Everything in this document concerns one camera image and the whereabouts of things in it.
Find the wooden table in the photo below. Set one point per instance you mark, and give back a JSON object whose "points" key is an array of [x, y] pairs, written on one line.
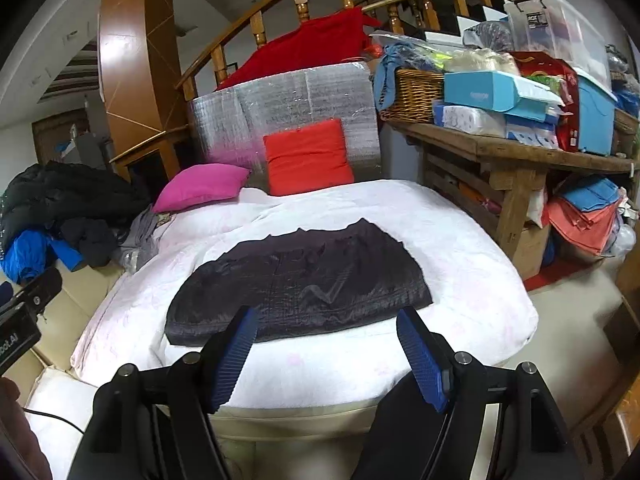
{"points": [[500, 147]]}

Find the person's right leg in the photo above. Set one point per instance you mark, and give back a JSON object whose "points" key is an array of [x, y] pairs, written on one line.
{"points": [[395, 440]]}

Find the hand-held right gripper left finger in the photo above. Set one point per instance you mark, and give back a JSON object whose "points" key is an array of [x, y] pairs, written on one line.
{"points": [[235, 355]]}

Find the red blanket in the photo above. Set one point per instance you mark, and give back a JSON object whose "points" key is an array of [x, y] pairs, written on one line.
{"points": [[310, 42]]}

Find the silver foil mat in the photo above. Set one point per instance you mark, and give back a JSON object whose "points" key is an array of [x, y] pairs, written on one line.
{"points": [[300, 95]]}

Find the cream leather sofa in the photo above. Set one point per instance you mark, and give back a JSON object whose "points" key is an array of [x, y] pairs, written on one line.
{"points": [[65, 310]]}

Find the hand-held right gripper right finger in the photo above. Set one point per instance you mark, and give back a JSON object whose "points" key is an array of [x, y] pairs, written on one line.
{"points": [[422, 360]]}

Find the brown wooden door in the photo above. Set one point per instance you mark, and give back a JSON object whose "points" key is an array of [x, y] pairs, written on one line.
{"points": [[50, 135]]}

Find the white blanket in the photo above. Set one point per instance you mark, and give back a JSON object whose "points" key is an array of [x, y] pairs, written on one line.
{"points": [[450, 260]]}

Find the pink cushion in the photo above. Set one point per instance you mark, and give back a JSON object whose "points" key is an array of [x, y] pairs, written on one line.
{"points": [[200, 187]]}

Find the coral folded cloth stack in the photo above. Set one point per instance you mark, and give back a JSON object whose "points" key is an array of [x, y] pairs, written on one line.
{"points": [[580, 232]]}

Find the white tissue pack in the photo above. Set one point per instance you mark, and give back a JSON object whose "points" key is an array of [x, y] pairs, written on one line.
{"points": [[470, 120]]}

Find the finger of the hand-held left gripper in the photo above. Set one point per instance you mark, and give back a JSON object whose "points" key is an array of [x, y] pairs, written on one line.
{"points": [[42, 292]]}

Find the cream fluffy cloth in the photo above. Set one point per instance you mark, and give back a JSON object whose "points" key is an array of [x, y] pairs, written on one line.
{"points": [[480, 62]]}

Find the brown cardboard box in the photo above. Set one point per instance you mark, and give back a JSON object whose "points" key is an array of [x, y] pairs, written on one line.
{"points": [[532, 250]]}

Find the red cushion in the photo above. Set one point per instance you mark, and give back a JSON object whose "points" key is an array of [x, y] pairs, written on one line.
{"points": [[307, 160]]}

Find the blue folded cloth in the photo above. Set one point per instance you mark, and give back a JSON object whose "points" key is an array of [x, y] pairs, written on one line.
{"points": [[590, 192]]}

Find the black puffer coat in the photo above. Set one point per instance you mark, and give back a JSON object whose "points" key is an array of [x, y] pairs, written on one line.
{"points": [[75, 195]]}

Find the wooden column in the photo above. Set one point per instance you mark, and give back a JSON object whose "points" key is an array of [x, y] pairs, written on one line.
{"points": [[135, 60]]}

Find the blue plastic bin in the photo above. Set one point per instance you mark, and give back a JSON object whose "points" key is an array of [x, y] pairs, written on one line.
{"points": [[595, 120]]}

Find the grey garment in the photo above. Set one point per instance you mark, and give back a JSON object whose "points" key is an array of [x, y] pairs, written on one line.
{"points": [[140, 240]]}

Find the red snack bag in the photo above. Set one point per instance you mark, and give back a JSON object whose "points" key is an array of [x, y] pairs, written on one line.
{"points": [[555, 75]]}

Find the light blue cardboard box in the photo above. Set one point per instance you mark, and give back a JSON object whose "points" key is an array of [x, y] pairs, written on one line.
{"points": [[475, 92]]}

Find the wicker basket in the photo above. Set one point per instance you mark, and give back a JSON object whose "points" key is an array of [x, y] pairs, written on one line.
{"points": [[415, 95]]}

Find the grey plastic bag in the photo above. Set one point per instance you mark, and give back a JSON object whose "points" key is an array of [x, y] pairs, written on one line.
{"points": [[487, 35]]}

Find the black garment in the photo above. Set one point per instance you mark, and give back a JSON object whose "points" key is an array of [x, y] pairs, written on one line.
{"points": [[95, 245]]}

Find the blue jacket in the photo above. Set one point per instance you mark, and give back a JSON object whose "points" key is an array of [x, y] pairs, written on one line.
{"points": [[25, 255]]}

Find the black quilted jacket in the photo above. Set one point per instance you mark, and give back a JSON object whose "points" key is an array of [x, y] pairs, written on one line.
{"points": [[300, 290]]}

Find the clear plastic storage box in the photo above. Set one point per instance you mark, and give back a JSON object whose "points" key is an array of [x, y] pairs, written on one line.
{"points": [[565, 30]]}

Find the wooden stair railing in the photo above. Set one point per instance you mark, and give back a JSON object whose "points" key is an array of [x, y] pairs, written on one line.
{"points": [[302, 7]]}

